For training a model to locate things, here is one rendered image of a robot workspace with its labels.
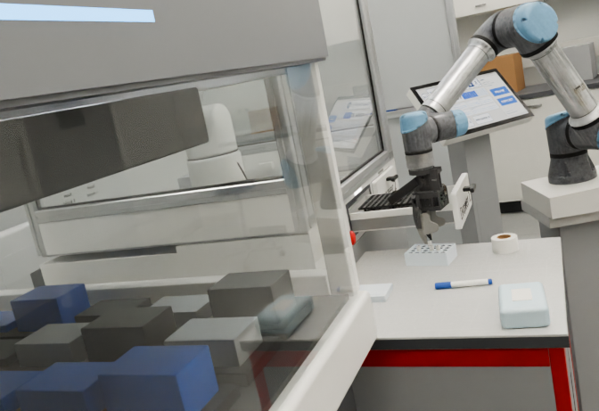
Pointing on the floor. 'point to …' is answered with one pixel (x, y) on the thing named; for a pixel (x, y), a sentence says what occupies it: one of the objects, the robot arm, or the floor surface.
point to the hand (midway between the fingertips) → (425, 237)
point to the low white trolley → (465, 334)
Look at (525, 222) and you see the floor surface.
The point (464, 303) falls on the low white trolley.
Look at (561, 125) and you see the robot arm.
